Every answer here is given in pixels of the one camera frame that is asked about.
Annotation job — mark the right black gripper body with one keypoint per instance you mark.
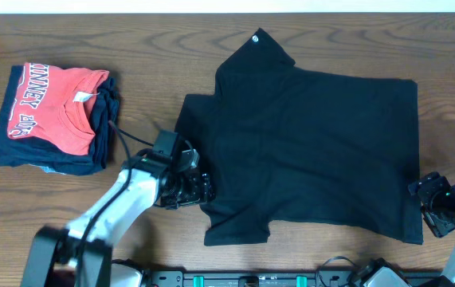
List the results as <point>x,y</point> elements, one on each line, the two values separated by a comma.
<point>424,191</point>

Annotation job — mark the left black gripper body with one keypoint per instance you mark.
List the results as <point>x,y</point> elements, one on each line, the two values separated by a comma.
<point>205,188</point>

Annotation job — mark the black t-shirt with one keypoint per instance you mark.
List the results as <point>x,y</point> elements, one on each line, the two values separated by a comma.
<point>282,143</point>

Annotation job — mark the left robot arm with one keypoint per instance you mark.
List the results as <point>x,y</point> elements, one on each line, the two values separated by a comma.
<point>81,253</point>

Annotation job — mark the navy folded t-shirt stack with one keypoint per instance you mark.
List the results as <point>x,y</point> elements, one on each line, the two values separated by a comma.
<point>43,154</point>

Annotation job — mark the red folded t-shirt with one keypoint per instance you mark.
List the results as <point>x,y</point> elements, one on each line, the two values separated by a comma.
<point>55,104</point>

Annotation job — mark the black mounting rail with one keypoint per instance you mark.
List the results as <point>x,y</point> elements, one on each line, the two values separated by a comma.
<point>176,278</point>

